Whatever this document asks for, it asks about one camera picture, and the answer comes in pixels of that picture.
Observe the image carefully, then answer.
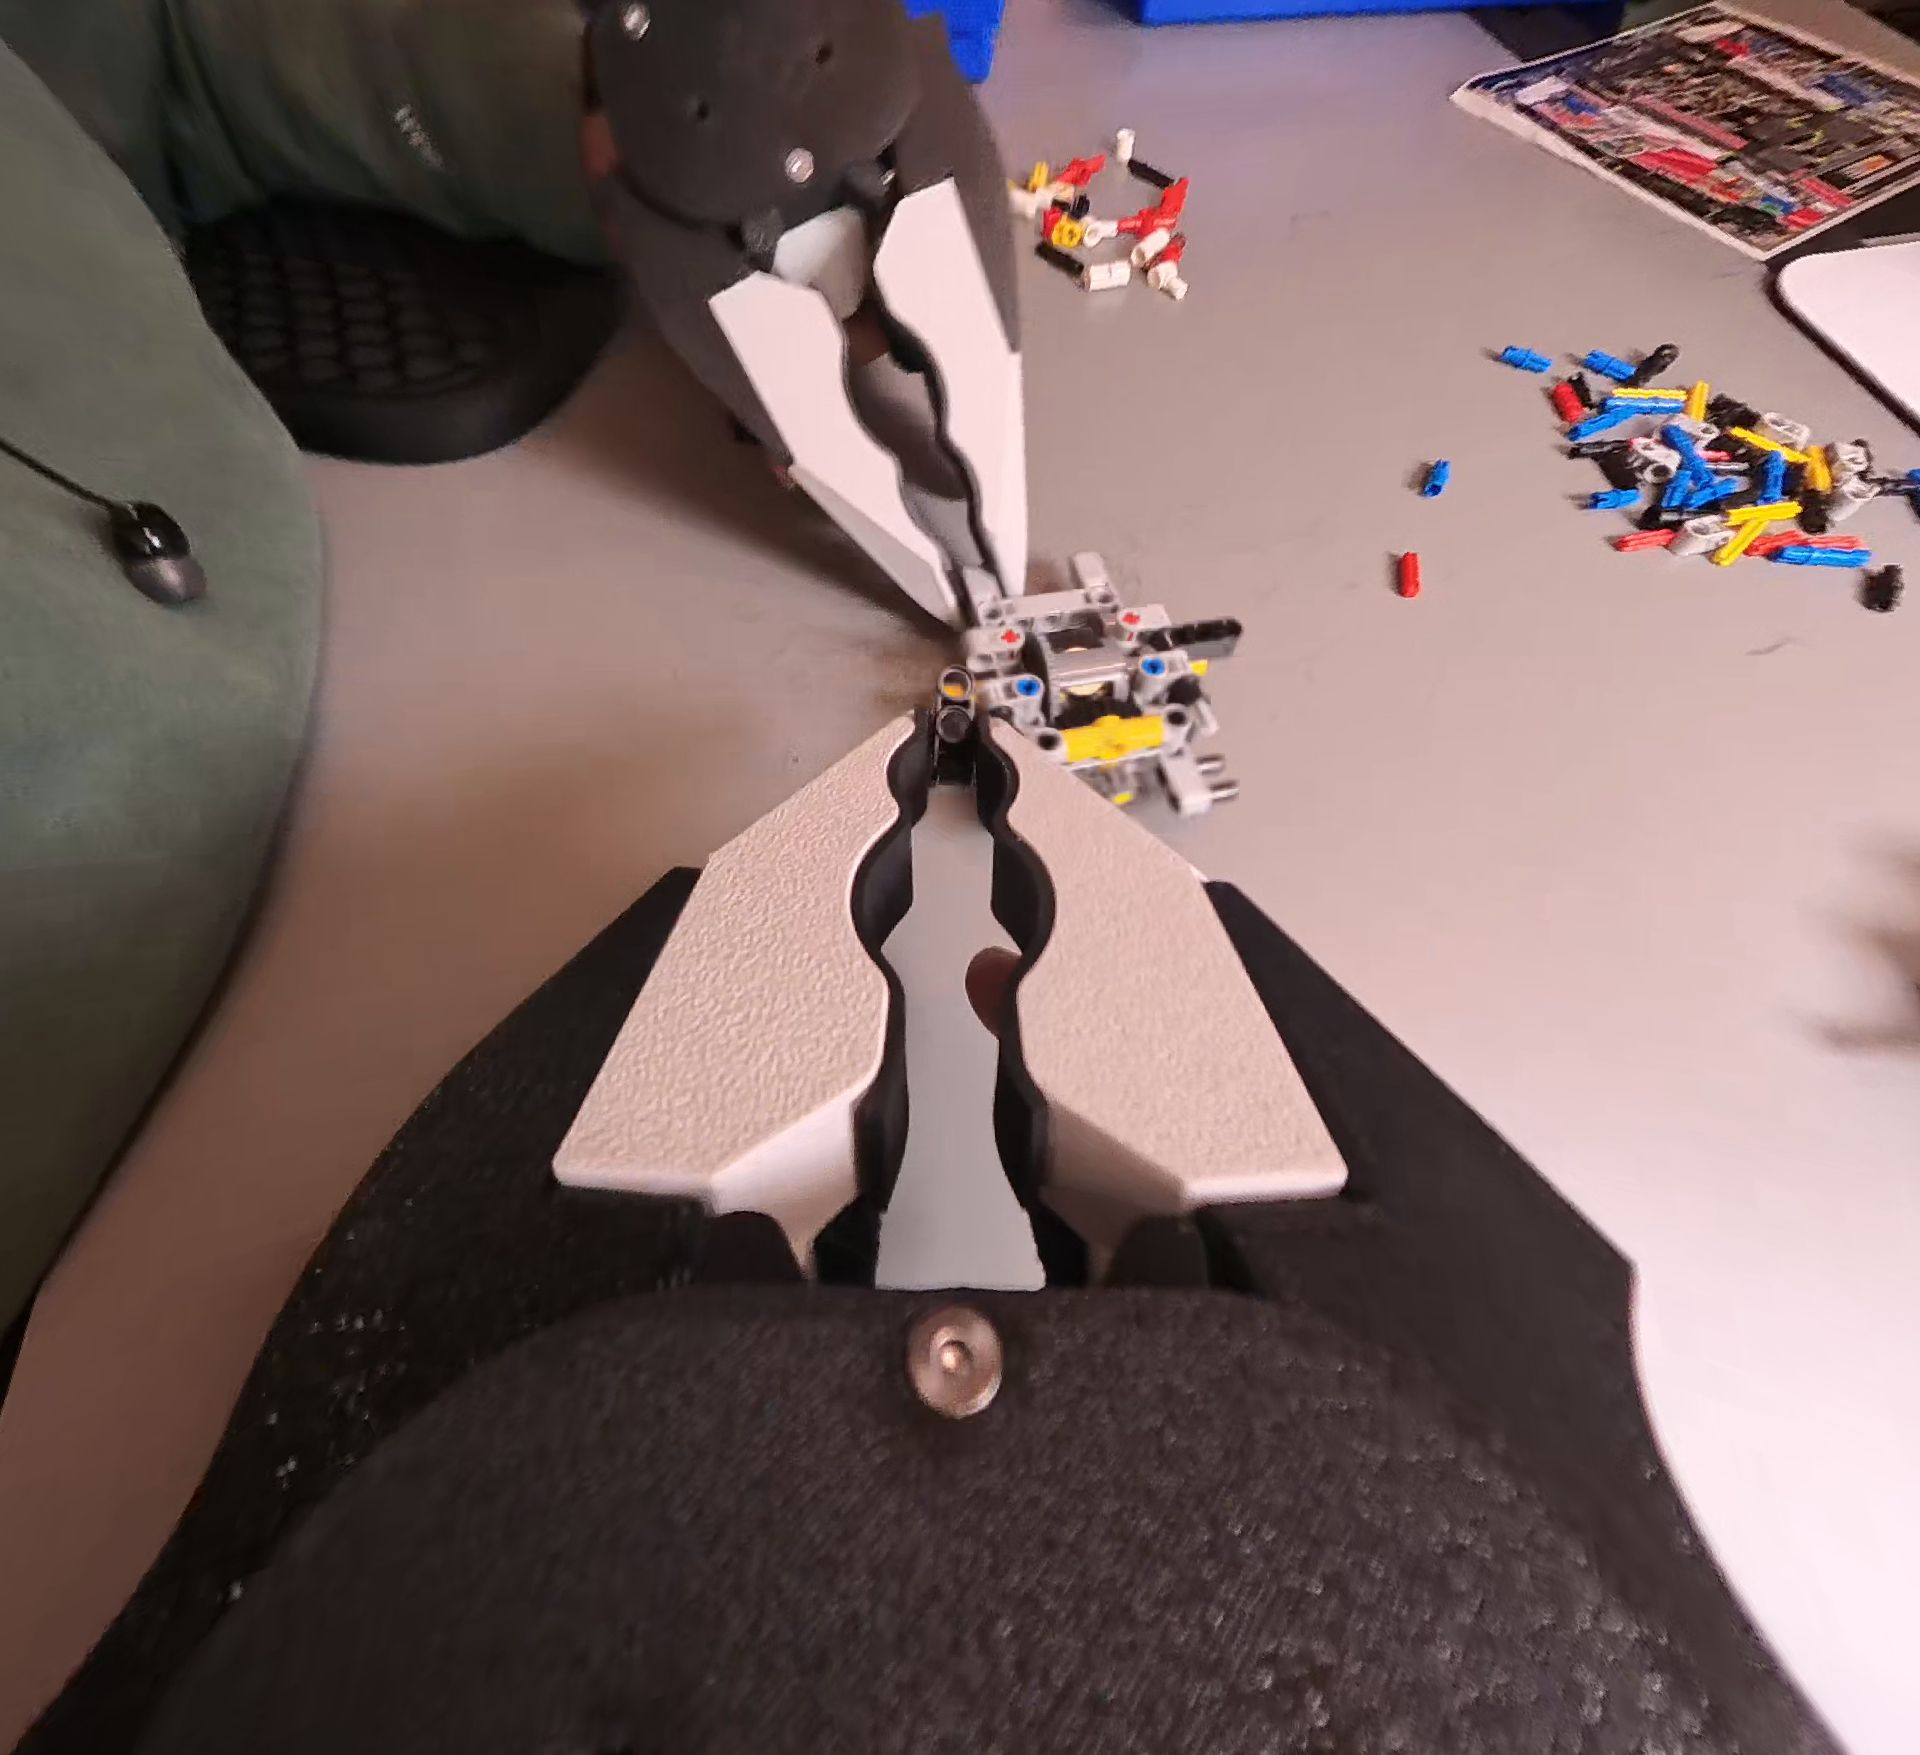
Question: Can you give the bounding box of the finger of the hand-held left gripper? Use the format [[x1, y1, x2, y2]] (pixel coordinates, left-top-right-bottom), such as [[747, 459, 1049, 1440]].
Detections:
[[874, 177, 1030, 594], [705, 275, 967, 627]]

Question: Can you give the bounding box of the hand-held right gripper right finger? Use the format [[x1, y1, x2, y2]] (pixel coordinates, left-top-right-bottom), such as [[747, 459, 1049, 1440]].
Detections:
[[981, 722, 1349, 1264]]

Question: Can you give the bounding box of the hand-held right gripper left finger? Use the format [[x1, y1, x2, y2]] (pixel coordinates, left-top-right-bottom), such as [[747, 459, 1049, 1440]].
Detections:
[[551, 710, 921, 1264]]

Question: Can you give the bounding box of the grey lego gear assembly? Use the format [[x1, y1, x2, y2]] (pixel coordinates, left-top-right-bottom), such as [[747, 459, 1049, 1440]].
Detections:
[[961, 550, 1222, 821]]

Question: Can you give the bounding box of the person's left forearm green sleeve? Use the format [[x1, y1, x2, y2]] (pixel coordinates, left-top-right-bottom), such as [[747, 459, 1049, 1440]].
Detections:
[[0, 0, 601, 262]]

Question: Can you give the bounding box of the cluster of red white lego pieces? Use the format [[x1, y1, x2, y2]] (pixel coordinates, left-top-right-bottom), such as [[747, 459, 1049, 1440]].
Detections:
[[1007, 128, 1196, 302]]

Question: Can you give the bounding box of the lego instruction booklet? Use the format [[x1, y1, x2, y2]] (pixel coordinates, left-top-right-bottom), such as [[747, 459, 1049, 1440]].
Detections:
[[1446, 3, 1920, 259]]

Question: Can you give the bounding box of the pile of small lego pins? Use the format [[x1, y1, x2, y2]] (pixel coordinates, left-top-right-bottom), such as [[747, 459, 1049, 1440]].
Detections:
[[1492, 339, 1920, 574]]

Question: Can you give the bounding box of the person's green sweater torso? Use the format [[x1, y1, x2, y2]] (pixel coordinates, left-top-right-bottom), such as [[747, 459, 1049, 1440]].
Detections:
[[0, 46, 326, 1338]]

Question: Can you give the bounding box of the black clip-on microphone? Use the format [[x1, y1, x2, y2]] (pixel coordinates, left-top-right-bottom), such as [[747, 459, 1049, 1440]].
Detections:
[[103, 500, 209, 609]]

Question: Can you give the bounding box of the black microphone cable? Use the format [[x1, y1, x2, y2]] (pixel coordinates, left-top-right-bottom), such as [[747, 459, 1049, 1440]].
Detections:
[[0, 437, 130, 527]]

